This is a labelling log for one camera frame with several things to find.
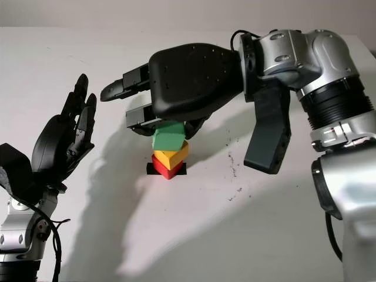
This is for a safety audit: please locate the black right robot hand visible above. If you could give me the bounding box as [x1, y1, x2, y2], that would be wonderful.
[99, 42, 245, 140]

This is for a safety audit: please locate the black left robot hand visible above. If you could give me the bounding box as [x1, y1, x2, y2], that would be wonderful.
[31, 73, 98, 192]

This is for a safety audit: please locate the red wooden cube block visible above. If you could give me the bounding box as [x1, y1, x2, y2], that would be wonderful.
[151, 155, 183, 180]

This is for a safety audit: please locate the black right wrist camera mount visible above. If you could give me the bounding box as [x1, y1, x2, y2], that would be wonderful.
[243, 85, 292, 174]

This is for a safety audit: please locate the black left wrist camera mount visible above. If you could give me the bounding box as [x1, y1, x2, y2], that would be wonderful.
[0, 143, 38, 206]

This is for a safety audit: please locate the black tape mark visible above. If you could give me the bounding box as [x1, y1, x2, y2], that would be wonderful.
[146, 162, 187, 176]

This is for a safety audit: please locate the green wooden cube block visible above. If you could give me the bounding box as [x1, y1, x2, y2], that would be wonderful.
[152, 121, 186, 152]

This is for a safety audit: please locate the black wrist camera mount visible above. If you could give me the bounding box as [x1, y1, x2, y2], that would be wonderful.
[243, 85, 292, 174]
[0, 143, 38, 206]

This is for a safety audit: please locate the yellow wooden cube block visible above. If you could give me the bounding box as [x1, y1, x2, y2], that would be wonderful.
[153, 140, 190, 170]

